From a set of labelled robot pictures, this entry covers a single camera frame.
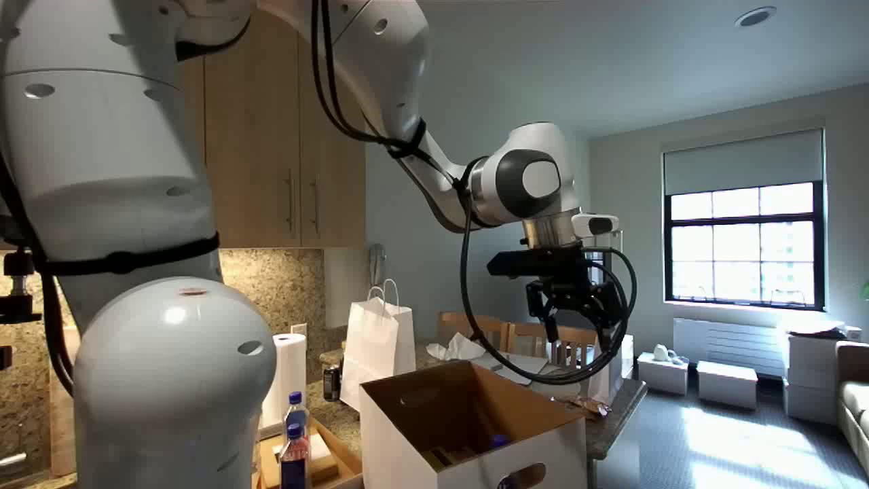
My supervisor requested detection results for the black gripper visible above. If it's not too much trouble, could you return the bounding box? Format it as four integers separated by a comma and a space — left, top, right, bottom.
487, 247, 631, 345

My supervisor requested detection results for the white storage box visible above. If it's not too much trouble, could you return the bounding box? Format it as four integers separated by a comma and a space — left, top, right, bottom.
696, 357, 761, 413
635, 346, 692, 395

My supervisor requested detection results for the white cardboard box brown inside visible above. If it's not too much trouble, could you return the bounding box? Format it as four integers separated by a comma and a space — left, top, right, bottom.
358, 357, 593, 489

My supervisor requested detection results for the clear plastic bottle blue cap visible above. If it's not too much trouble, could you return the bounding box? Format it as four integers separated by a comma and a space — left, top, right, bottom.
282, 389, 312, 443
277, 432, 315, 489

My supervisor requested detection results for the crumpled white paper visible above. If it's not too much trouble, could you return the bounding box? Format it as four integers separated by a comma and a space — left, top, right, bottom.
425, 331, 498, 365

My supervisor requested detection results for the black framed window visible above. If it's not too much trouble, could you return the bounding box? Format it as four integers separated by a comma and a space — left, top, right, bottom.
664, 179, 825, 312

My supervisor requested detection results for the white paper shopping bag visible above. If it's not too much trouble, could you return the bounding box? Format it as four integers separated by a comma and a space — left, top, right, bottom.
340, 274, 422, 414

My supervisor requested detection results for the grey roller blind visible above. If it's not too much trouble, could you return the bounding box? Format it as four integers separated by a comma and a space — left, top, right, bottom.
660, 128, 825, 198

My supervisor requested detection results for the white drawer stack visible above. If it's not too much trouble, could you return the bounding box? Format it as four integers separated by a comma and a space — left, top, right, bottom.
782, 325, 850, 427

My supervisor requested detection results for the dark jar with script print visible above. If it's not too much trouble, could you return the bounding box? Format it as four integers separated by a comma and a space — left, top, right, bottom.
320, 355, 344, 405

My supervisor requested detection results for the shallow cardboard tray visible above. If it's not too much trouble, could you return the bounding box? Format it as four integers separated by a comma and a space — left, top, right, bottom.
251, 413, 363, 489

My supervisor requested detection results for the beige sofa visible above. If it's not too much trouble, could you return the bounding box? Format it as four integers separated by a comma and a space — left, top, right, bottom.
835, 338, 869, 456

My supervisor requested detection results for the white paper towel roll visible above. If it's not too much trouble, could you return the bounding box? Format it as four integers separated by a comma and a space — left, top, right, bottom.
262, 331, 309, 429

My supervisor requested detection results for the round ceiling light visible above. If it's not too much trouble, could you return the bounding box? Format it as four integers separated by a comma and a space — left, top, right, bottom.
734, 3, 780, 29

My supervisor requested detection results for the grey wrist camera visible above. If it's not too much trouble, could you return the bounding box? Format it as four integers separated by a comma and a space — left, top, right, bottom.
569, 212, 626, 243

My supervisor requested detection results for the white wall radiator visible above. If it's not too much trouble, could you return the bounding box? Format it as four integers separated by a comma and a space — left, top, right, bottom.
670, 314, 791, 376

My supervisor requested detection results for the wall cabinet unit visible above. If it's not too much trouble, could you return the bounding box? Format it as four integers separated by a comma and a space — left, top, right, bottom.
175, 7, 370, 253

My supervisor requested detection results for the black metal clamp bracket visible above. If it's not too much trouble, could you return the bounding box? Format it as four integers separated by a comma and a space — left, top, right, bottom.
0, 242, 47, 374

